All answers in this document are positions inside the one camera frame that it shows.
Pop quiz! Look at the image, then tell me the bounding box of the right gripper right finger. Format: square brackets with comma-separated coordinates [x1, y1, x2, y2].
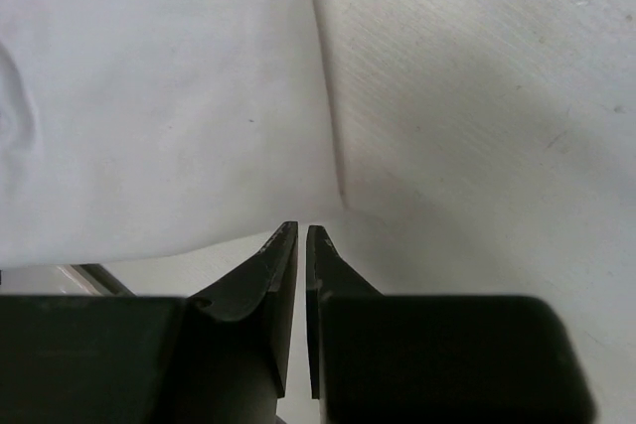
[306, 225, 596, 423]

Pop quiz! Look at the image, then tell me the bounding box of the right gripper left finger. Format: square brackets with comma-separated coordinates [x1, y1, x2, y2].
[1, 222, 298, 423]

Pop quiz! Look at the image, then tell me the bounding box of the white skirt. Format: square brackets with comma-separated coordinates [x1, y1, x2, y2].
[1, 0, 341, 267]

